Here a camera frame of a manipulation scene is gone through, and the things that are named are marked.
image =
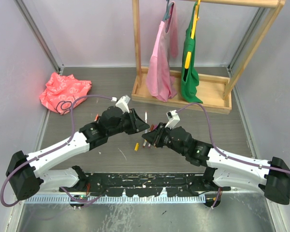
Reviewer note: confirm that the red patterned cloth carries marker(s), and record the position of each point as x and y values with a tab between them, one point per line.
63	91

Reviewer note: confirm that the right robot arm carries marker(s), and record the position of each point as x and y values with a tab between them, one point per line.
225	169

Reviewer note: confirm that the yellow clothes hanger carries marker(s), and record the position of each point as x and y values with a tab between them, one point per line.
192	35

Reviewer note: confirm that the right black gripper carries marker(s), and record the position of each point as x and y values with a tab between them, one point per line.
154	137

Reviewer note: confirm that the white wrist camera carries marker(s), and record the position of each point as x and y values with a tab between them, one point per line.
122	104
173	119

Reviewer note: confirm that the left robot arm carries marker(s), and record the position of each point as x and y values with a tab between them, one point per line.
29	173

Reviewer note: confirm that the yellow pen cap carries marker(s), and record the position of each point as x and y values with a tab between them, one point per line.
136	147

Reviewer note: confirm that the grey clothes hanger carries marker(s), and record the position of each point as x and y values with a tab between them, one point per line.
168	12

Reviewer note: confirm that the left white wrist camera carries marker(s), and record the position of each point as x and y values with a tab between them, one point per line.
122	104

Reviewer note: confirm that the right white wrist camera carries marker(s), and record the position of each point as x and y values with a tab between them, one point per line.
173	119

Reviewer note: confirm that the white cable duct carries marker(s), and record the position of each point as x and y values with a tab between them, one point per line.
61	198

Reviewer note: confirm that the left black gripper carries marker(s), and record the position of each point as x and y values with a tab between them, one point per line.
137	124

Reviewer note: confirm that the green shirt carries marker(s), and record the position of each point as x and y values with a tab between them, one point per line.
189	77

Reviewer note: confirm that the pink shirt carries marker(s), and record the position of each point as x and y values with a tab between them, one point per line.
159	81

